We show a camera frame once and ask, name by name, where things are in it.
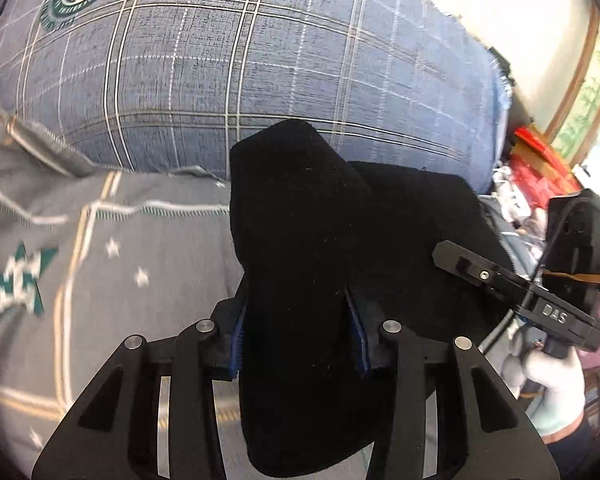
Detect black pants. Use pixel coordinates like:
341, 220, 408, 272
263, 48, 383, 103
230, 120, 513, 478

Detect navy right sleeve forearm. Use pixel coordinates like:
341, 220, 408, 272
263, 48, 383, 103
547, 418, 594, 478

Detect right hand white glove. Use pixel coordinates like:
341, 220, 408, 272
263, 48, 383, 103
501, 326, 585, 444

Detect grey patterned bed sheet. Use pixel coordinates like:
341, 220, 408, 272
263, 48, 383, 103
0, 98, 541, 480

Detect blue plaid pillow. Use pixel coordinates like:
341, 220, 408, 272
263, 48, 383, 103
0, 0, 510, 192

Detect black cable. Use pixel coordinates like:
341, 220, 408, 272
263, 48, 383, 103
477, 199, 581, 356

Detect framed wall picture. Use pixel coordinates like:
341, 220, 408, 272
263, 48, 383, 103
545, 4, 600, 167

